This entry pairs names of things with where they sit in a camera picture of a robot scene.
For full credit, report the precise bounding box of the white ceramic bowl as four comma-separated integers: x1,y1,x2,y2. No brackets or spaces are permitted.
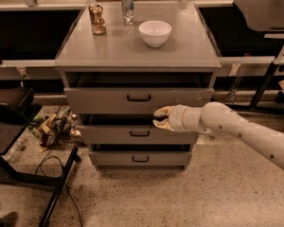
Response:
139,21,172,47

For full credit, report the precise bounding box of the crushed gold can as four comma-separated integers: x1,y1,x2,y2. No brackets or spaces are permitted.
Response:
88,4,106,35

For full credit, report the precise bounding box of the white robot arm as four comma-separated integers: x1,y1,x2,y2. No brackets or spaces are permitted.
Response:
152,102,284,170

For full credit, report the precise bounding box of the grey bottom drawer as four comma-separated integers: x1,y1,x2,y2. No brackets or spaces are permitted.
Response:
89,144,192,168

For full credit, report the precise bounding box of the black table left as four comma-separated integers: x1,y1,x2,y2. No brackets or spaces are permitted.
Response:
0,88,80,227

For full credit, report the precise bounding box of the grey drawer cabinet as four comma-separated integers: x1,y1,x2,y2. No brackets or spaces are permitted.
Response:
54,1,222,172

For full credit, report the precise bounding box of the dark table right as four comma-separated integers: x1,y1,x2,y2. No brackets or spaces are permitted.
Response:
203,0,284,114

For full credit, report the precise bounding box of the silver blue drink can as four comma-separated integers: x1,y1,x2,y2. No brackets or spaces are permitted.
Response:
121,0,134,26

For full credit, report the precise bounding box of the grey middle drawer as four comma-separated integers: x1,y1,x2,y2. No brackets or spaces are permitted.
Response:
78,114,198,145

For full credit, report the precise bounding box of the grey top drawer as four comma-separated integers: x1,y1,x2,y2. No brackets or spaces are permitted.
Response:
64,72,213,114

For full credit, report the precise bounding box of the grey drawer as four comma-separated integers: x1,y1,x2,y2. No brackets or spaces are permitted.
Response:
64,72,213,114
78,114,198,145
89,144,192,168

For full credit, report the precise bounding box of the black floor cable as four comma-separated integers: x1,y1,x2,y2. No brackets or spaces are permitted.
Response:
33,149,84,227

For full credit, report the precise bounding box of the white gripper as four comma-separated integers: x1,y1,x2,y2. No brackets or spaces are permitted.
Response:
152,105,191,132

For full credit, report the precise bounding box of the clear plastic bottle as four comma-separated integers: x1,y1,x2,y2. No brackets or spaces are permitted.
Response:
5,138,27,164

